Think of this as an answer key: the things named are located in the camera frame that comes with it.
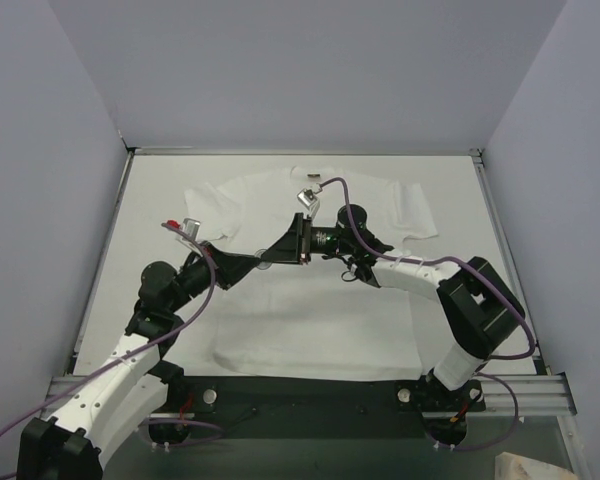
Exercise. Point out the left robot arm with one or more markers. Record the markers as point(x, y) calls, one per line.
point(79, 438)

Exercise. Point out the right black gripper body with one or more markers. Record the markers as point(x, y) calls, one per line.
point(303, 238)

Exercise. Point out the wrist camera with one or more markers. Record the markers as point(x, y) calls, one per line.
point(309, 199)
point(185, 231)

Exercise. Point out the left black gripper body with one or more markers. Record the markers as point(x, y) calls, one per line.
point(215, 265)

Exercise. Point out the white t-shirt with flower print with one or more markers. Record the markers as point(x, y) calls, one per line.
point(312, 321)

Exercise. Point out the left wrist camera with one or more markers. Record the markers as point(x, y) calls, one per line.
point(185, 231)

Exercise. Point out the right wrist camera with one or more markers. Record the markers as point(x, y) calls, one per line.
point(309, 199)

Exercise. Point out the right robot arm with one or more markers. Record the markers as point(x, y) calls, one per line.
point(480, 309)

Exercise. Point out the beige object at corner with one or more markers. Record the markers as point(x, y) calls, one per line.
point(510, 466)

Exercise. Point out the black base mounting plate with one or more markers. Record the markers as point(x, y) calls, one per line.
point(206, 408)

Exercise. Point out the aluminium frame rail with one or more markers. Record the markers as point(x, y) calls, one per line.
point(153, 190)

